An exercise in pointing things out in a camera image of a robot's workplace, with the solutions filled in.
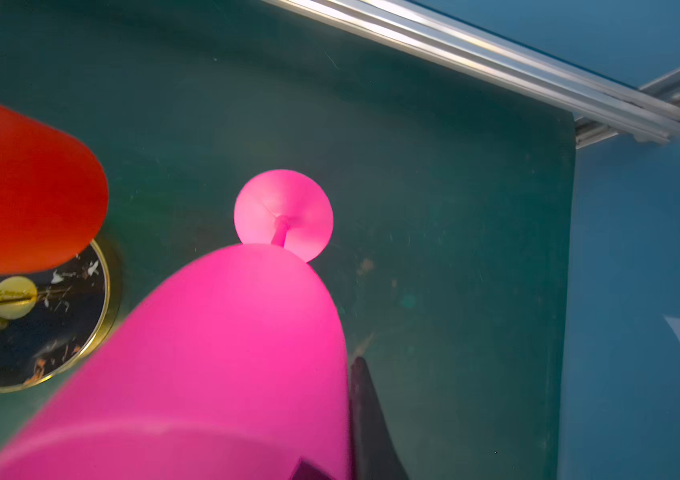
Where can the pink wine glass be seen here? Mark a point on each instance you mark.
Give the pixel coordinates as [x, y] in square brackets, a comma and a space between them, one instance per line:
[233, 368]

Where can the gold wire glass rack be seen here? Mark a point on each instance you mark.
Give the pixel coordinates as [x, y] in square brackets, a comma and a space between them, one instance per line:
[51, 320]

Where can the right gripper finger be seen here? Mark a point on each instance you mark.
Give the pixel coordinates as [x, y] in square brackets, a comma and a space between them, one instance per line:
[373, 432]

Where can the red wine glass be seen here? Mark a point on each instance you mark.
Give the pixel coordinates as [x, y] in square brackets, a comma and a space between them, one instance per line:
[53, 195]

